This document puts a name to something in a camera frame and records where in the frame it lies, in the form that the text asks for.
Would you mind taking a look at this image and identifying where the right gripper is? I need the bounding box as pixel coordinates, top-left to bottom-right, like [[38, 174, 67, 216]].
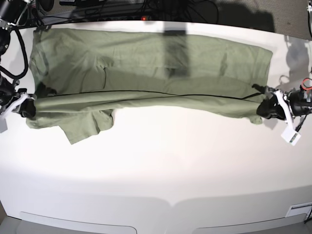
[[14, 89, 37, 117]]

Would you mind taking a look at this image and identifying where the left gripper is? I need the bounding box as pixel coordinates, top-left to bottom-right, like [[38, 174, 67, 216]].
[[257, 94, 286, 119]]

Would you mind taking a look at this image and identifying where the green T-shirt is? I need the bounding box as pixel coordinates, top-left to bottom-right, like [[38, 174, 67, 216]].
[[26, 28, 273, 144]]

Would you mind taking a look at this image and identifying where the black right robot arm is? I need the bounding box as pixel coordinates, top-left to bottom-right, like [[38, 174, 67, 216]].
[[0, 0, 37, 119]]

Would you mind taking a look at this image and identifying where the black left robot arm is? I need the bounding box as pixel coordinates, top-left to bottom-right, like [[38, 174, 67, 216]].
[[253, 84, 312, 120]]

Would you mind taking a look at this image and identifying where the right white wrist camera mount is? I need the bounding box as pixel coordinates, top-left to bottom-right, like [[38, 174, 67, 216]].
[[0, 93, 30, 133]]

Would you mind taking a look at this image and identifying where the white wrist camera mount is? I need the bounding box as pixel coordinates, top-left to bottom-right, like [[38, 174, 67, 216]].
[[273, 90, 301, 146], [0, 93, 30, 133]]

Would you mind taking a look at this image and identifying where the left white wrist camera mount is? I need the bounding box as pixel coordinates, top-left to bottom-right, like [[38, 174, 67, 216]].
[[273, 90, 301, 146]]

